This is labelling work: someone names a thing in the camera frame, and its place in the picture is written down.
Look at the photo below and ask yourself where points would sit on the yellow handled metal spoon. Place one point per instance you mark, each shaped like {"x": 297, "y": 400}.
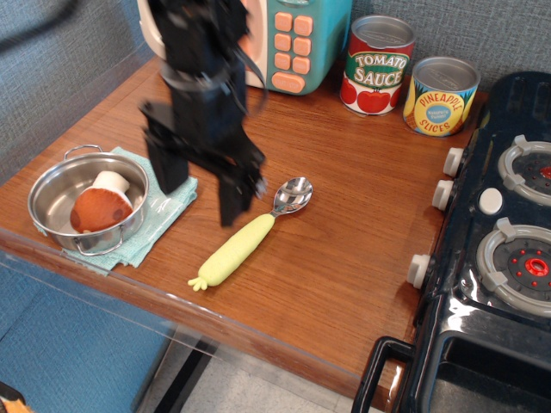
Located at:
{"x": 289, "y": 198}

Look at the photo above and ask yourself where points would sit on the teal toy microwave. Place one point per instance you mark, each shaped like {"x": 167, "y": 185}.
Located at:
{"x": 284, "y": 46}

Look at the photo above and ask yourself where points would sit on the orange plush toy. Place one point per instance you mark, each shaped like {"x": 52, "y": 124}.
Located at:
{"x": 12, "y": 401}

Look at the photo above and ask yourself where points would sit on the black toy stove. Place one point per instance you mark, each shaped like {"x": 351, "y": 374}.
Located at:
{"x": 482, "y": 341}

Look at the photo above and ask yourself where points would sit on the metal pot with handles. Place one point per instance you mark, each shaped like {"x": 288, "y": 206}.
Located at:
{"x": 53, "y": 195}

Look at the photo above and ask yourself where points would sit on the pineapple slices can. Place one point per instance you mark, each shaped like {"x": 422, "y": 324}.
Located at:
{"x": 440, "y": 95}

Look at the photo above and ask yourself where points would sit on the light teal cloth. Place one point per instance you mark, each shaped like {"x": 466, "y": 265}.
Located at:
{"x": 162, "y": 212}

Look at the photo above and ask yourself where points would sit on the brown toy mushroom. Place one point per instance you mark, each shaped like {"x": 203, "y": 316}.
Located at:
{"x": 102, "y": 205}

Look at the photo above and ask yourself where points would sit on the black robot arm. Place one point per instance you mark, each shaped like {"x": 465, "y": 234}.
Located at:
{"x": 204, "y": 70}

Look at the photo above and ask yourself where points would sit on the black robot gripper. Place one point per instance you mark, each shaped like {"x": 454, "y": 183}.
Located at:
{"x": 203, "y": 124}

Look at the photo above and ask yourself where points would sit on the tomato sauce can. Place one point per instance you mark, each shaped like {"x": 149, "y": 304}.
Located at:
{"x": 379, "y": 52}

